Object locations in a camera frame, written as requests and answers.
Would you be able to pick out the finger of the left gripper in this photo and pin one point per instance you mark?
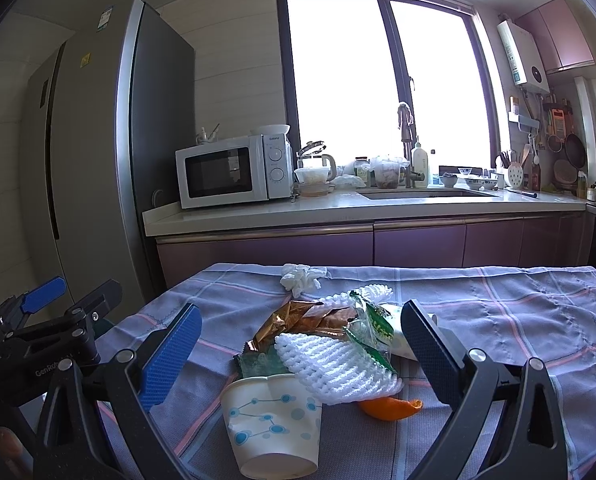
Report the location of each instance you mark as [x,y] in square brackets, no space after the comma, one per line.
[98,303]
[42,296]

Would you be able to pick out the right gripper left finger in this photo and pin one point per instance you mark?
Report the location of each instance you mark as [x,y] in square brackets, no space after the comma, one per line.
[137,380]

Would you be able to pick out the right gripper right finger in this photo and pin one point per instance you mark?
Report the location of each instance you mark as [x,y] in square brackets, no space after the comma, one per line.
[529,440]

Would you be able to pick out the blue-dotted paper cup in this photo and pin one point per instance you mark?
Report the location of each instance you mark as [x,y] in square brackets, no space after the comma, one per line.
[413,329]
[273,425]

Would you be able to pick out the orange peel piece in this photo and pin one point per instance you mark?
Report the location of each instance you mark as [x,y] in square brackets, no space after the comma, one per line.
[390,409]

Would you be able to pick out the gold foil snack wrapper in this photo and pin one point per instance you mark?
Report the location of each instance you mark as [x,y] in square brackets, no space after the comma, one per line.
[301,317]

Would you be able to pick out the white foam fruit net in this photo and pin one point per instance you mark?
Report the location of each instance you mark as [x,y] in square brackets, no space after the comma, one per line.
[336,371]

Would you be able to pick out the green plastic wrapper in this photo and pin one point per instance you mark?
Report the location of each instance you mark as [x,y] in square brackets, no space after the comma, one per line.
[371,330]

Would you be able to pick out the purple kitchen cabinets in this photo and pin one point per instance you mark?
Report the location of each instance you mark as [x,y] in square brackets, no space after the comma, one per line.
[555,239]

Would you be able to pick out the kitchen window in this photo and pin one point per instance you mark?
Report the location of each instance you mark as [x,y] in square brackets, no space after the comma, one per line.
[347,64]

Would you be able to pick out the kitchen faucet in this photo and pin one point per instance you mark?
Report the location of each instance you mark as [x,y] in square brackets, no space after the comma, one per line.
[406,123]

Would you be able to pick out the plaid grey tablecloth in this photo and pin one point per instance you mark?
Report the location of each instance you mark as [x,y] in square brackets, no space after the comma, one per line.
[510,313]

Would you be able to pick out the silver refrigerator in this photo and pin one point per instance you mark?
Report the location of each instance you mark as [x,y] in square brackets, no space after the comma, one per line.
[102,121]

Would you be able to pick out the crumpled white tissue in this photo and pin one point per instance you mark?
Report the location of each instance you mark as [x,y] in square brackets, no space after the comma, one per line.
[300,278]

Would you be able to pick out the white microwave oven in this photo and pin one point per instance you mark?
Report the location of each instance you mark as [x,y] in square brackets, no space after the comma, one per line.
[244,170]

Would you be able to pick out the white bowl on microwave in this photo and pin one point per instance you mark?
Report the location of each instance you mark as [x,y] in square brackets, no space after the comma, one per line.
[270,130]

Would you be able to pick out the glass kettle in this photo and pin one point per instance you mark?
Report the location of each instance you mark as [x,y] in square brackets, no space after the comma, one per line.
[314,165]

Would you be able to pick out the white countertop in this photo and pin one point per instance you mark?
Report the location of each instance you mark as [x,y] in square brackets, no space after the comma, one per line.
[353,207]

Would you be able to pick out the hanging frying pan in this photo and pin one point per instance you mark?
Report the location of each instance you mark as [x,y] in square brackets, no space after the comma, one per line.
[575,151]

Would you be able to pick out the white soap bottle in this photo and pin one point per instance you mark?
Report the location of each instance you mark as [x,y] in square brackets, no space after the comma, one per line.
[420,169]

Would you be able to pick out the pink upper cabinet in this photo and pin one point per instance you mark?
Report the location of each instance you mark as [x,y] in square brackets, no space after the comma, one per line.
[558,36]

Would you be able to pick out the white water heater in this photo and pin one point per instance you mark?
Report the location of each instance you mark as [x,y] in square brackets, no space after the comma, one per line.
[524,58]

